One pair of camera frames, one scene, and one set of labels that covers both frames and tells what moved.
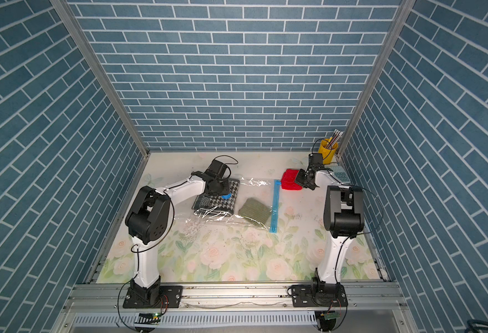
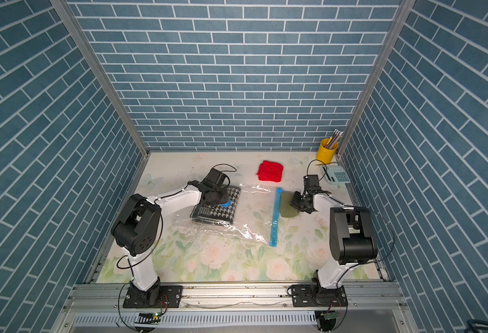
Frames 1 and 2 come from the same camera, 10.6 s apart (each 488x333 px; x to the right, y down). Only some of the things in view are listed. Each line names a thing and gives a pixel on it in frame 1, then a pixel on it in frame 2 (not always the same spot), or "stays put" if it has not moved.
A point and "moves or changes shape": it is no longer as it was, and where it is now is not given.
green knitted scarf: x=256 y=209 → x=286 y=209
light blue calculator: x=340 y=173 stays put
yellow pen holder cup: x=327 y=153 stays put
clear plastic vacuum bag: x=251 y=202 moves or changes shape
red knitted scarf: x=288 y=182 → x=270 y=171
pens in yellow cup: x=336 y=135 stays put
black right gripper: x=299 y=179 → x=294 y=202
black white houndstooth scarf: x=220 y=205 moves or changes shape
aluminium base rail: x=92 y=308 stays put
